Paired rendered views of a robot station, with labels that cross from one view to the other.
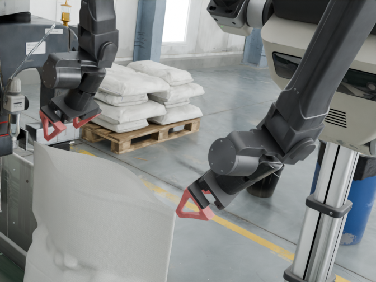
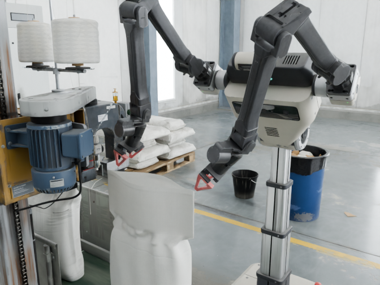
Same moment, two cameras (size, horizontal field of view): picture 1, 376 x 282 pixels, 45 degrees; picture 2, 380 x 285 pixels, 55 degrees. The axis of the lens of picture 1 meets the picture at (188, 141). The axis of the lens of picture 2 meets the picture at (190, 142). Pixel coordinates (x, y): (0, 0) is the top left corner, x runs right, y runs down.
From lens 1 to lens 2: 0.50 m
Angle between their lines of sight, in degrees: 5
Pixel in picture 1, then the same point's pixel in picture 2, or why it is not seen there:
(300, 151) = (249, 146)
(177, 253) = (193, 242)
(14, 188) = (85, 208)
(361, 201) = (312, 189)
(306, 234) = (270, 202)
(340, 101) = (272, 122)
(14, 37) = (92, 113)
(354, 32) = (259, 91)
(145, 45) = not seen: hidden behind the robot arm
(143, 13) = not seen: hidden behind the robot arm
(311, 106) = (249, 125)
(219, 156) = (211, 154)
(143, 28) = not seen: hidden behind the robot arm
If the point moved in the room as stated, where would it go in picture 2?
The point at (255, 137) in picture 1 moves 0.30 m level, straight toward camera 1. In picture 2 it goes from (227, 143) to (222, 173)
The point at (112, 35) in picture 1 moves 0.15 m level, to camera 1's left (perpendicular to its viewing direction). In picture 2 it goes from (148, 105) to (109, 106)
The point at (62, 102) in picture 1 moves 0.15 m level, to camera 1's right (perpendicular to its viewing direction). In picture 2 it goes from (125, 143) to (161, 143)
